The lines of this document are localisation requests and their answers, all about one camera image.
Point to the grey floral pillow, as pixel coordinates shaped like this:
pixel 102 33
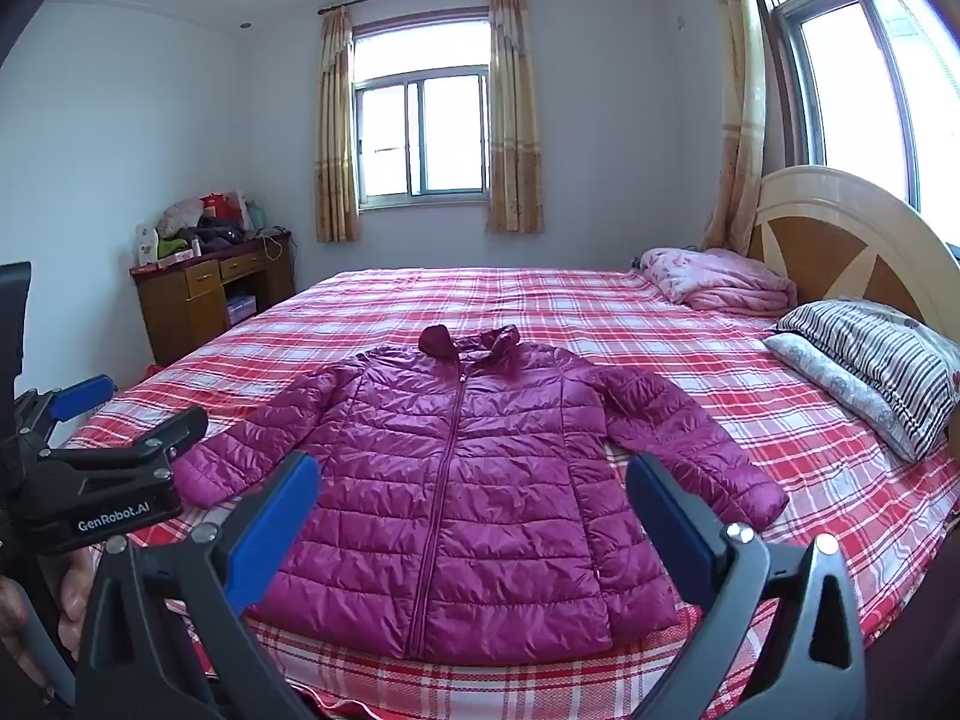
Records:
pixel 832 382

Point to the white printed package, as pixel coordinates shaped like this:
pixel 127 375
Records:
pixel 146 244

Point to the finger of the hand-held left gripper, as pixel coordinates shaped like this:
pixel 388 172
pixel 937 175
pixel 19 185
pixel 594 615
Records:
pixel 150 444
pixel 82 394

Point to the pink folded blanket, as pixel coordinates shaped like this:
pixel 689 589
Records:
pixel 712 277

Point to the person's left hand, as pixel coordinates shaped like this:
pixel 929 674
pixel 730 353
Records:
pixel 75 600

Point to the striped pillow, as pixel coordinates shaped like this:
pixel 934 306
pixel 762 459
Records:
pixel 877 360

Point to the cream and wood headboard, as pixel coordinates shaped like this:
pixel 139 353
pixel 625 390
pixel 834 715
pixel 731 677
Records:
pixel 825 195

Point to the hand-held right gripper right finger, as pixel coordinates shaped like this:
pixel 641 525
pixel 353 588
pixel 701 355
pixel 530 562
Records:
pixel 667 532

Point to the bed with red plaid sheet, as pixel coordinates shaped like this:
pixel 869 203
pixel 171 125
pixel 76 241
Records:
pixel 525 307

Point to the large side window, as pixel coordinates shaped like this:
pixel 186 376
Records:
pixel 847 90

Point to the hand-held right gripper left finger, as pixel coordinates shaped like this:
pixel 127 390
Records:
pixel 274 529

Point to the magenta puffer jacket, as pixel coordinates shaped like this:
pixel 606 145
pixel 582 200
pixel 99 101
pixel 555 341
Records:
pixel 465 495

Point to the beige side curtain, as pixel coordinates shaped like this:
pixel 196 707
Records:
pixel 739 127

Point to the pile of clothes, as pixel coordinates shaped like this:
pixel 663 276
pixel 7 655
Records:
pixel 214 232

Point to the red bag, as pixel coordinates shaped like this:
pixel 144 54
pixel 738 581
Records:
pixel 216 206

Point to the sliding window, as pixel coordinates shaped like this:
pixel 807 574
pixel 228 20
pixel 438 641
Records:
pixel 442 135

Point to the dark curtain rod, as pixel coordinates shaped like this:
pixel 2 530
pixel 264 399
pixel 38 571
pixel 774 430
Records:
pixel 420 1

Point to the wooden desk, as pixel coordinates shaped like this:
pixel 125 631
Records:
pixel 176 315

